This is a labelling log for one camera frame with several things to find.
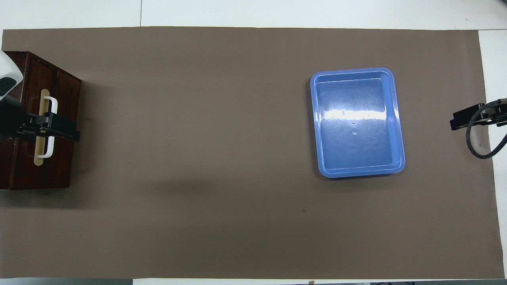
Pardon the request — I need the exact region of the blue plastic tray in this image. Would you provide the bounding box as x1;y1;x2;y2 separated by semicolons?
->
310;67;406;178

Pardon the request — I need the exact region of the dark wooden cabinet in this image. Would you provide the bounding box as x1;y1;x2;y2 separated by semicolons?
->
0;51;82;190

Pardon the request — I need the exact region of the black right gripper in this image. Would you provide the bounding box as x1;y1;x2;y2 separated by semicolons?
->
450;98;507;131

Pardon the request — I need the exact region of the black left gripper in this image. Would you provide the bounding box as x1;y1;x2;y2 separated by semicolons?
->
0;96;81;142

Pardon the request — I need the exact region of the brown table mat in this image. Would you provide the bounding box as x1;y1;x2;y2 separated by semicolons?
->
0;26;505;279

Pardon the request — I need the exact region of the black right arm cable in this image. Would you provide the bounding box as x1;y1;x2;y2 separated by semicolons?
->
465;100;507;160

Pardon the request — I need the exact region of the wooden drawer with white handle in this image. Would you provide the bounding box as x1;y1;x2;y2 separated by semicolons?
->
9;53;59;190

